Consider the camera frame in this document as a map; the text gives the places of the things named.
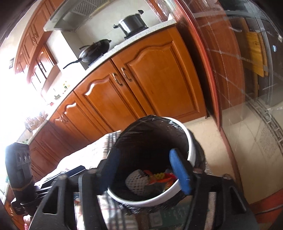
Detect red snack wrapper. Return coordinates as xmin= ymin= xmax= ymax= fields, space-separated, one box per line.
xmin=144 ymin=170 xmax=177 ymax=185

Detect white foam fruit net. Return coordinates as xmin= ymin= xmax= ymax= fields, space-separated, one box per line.
xmin=125 ymin=170 xmax=150 ymax=197

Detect yellow foam fruit net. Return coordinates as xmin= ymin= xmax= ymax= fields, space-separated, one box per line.
xmin=154 ymin=173 xmax=165 ymax=180

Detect white trash bin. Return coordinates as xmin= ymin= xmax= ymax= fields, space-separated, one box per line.
xmin=107 ymin=116 xmax=197 ymax=207

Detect black trash bag liner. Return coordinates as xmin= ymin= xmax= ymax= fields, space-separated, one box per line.
xmin=105 ymin=114 xmax=206 ymax=215

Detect plaid tablecloth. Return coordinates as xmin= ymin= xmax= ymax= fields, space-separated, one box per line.
xmin=33 ymin=130 xmax=217 ymax=230

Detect white countertop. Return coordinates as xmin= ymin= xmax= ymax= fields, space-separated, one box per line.
xmin=21 ymin=19 xmax=177 ymax=143

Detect wooden upper cabinets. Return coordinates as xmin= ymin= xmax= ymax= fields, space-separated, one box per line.
xmin=14 ymin=0 xmax=63 ymax=86

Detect wooden cabinets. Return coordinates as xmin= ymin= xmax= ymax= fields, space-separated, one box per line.
xmin=29 ymin=25 xmax=206 ymax=181
xmin=14 ymin=0 xmax=63 ymax=86

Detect wooden lower cabinets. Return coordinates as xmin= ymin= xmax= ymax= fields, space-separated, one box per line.
xmin=29 ymin=25 xmax=206 ymax=181

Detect black wok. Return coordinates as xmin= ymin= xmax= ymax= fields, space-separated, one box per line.
xmin=63 ymin=39 xmax=112 ymax=69

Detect steel cooking pot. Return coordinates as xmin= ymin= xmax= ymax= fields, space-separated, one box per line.
xmin=113 ymin=10 xmax=148 ymax=38

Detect range hood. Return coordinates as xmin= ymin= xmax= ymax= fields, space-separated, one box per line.
xmin=43 ymin=0 xmax=113 ymax=32

